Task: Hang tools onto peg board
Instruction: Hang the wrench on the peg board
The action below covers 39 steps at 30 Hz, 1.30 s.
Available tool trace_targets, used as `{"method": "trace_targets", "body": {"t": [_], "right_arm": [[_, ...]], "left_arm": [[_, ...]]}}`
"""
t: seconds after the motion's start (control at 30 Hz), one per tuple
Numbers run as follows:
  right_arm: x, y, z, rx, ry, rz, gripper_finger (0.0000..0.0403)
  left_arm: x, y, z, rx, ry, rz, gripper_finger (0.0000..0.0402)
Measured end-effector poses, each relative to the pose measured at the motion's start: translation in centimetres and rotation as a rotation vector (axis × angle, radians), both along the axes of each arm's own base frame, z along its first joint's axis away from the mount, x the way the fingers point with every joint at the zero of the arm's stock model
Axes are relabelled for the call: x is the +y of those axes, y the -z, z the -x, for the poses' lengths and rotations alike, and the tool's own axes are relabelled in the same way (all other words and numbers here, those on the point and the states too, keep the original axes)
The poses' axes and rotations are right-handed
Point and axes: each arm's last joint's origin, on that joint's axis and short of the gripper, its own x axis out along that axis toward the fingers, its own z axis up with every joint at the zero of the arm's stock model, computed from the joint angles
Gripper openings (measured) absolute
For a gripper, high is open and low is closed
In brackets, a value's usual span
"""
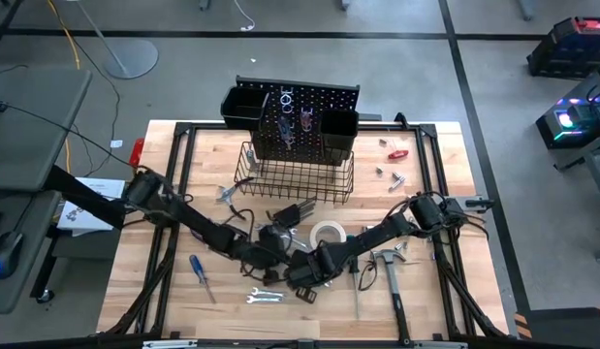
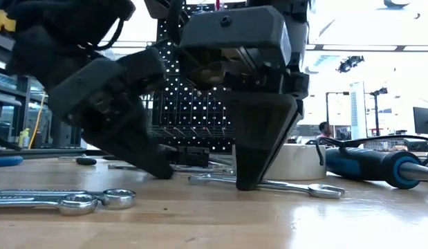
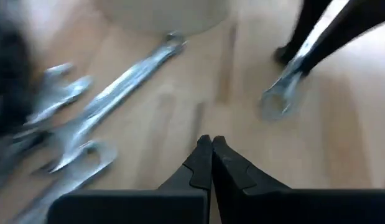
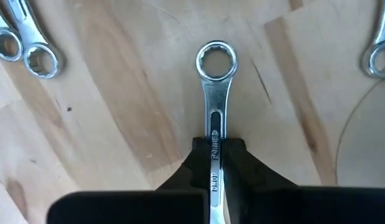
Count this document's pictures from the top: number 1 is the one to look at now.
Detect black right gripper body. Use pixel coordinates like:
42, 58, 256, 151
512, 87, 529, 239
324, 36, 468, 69
285, 241, 342, 304

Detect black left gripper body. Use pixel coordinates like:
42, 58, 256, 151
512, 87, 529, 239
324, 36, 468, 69
240, 223, 294, 286

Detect blue clear-handled screwdriver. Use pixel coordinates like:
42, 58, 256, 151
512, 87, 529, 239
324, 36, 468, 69
189, 253, 218, 305

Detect white masking tape roll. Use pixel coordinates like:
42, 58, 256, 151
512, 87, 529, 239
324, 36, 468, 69
308, 220, 348, 251

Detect silver pegboard hook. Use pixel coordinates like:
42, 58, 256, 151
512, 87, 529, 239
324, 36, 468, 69
282, 120, 300, 145
299, 107, 316, 133
278, 85, 296, 116

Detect tall black pegboard bin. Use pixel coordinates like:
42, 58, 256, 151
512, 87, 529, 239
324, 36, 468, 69
318, 108, 362, 161

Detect wide black pegboard bin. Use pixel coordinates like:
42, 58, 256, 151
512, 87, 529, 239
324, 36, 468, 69
220, 85, 271, 133

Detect black metal pegboard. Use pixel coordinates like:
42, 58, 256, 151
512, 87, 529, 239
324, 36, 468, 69
234, 75, 363, 166

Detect red flat object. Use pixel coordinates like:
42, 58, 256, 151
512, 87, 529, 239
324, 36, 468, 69
128, 137, 146, 169

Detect white paper sheet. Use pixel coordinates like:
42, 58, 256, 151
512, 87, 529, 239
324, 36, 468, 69
56, 176, 127, 238

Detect black desk leg with caster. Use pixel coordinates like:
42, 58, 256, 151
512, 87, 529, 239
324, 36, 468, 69
30, 225, 63, 304

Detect grey round stand base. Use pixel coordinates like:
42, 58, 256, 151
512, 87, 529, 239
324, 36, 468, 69
76, 0, 160, 80

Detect black block with hazard stripes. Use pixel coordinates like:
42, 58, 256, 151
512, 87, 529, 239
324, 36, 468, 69
514, 306, 600, 349

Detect black computer mouse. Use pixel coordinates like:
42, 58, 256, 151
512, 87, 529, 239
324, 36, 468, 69
0, 231, 25, 280

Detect grey desk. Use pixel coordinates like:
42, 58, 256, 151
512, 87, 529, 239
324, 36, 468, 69
0, 65, 93, 314

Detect black computer with coloured lights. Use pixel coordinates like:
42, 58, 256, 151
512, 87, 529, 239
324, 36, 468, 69
535, 84, 600, 151

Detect black crate with red top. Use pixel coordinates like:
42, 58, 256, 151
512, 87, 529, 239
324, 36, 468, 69
526, 16, 600, 80

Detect black teal-handled screwdriver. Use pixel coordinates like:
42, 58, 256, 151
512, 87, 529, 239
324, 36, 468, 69
345, 234, 363, 320

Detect black wire basket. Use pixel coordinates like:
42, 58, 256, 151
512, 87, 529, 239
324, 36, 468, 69
233, 140, 357, 206

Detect black-handled silver pliers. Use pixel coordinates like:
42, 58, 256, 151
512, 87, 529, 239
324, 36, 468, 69
215, 175, 256, 222

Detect black-handled claw hammer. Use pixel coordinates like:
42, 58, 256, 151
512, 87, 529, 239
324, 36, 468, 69
370, 248, 413, 347

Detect white cable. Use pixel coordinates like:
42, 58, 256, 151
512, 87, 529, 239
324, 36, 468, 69
231, 0, 258, 33

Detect yellow cable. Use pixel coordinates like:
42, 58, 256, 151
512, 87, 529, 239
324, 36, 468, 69
46, 0, 82, 175

